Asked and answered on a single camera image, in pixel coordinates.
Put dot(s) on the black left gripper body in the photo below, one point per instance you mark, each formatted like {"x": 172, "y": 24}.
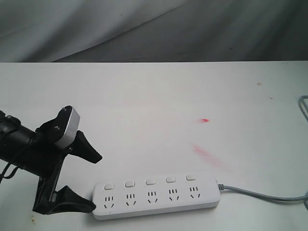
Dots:
{"x": 48, "y": 162}

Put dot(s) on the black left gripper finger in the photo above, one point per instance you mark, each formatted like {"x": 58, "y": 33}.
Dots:
{"x": 80, "y": 147}
{"x": 66, "y": 200}

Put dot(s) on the white five-socket power strip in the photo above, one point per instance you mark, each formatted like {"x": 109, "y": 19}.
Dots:
{"x": 141, "y": 195}

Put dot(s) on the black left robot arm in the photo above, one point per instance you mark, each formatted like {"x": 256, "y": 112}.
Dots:
{"x": 16, "y": 143}

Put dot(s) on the grey backdrop cloth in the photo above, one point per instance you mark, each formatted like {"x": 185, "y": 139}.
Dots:
{"x": 153, "y": 30}

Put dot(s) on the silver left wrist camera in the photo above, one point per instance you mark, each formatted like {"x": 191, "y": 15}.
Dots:
{"x": 68, "y": 125}

